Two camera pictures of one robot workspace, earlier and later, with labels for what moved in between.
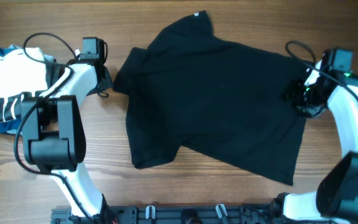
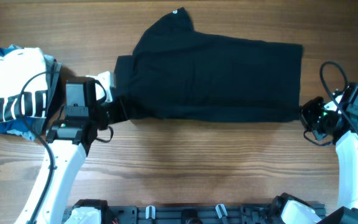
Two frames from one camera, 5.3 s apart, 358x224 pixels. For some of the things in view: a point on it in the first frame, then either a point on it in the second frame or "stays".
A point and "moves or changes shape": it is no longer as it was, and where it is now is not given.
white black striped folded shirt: [4, 79] stays
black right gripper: [301, 97] to [309, 113]
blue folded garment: [10, 126] stays
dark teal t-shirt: [190, 88] moves or changes shape
